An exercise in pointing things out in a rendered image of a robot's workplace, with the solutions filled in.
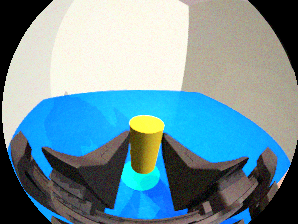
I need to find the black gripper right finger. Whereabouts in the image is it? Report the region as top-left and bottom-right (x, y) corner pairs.
(161, 133), (249, 212)

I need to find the yellow cylinder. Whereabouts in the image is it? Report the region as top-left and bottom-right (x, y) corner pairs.
(129, 115), (164, 175)

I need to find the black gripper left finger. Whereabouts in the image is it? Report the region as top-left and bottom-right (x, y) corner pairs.
(41, 131), (130, 210)

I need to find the cyan circle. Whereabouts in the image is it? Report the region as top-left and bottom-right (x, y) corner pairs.
(121, 161), (160, 190)

